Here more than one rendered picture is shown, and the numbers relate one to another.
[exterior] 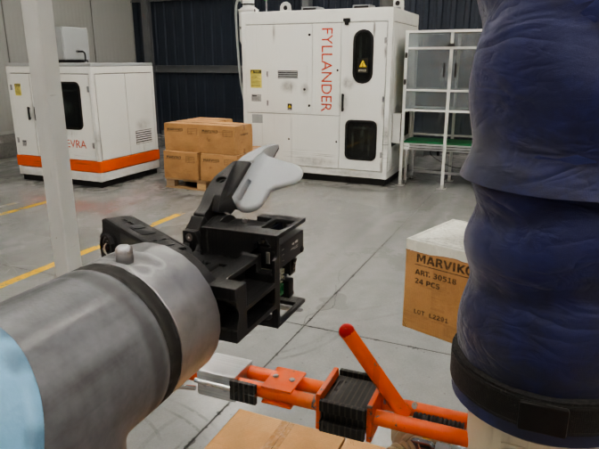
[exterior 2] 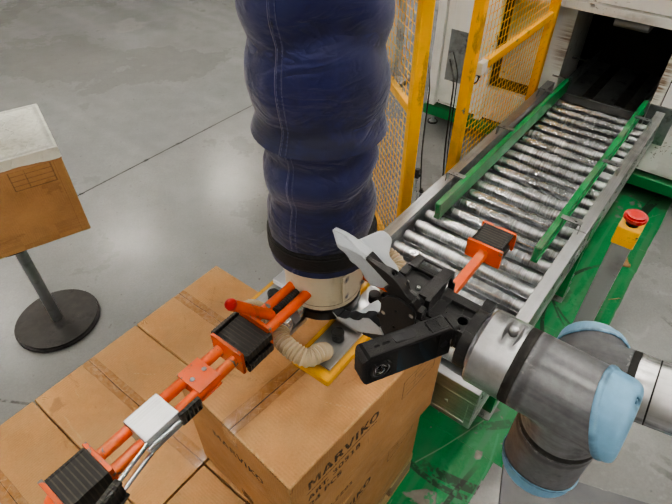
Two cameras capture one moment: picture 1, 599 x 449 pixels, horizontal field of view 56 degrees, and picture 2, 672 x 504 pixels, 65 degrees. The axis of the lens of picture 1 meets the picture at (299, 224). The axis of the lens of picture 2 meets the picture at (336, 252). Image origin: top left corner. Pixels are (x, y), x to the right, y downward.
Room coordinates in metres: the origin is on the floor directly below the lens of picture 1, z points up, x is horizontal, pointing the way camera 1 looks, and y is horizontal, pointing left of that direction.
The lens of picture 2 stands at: (0.40, 0.48, 2.06)
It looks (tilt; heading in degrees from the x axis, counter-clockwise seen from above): 43 degrees down; 285
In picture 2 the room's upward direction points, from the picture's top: straight up
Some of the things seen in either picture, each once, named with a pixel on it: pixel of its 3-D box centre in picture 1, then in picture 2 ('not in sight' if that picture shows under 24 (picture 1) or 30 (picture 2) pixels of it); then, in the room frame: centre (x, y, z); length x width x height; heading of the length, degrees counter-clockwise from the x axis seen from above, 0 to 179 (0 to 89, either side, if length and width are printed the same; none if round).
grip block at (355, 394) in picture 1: (351, 403); (242, 340); (0.73, -0.08, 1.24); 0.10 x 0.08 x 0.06; 157
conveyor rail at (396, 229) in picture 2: not in sight; (461, 176); (0.34, -1.85, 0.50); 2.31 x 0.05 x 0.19; 67
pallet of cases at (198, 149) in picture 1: (218, 152); not in sight; (8.06, 1.16, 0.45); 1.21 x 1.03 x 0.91; 66
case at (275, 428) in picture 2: not in sight; (321, 393); (0.65, -0.30, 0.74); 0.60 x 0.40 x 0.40; 62
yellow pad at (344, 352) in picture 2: not in sight; (356, 318); (0.55, -0.27, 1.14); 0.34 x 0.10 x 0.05; 67
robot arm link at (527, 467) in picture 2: not in sight; (550, 438); (0.22, 0.12, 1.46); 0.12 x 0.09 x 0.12; 70
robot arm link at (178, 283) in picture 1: (143, 315); (495, 350); (0.31, 0.09, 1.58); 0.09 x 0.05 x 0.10; 67
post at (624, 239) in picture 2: not in sight; (581, 325); (-0.18, -0.98, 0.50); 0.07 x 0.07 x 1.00; 67
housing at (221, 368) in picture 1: (225, 376); (153, 423); (0.81, 0.12, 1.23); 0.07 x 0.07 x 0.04; 67
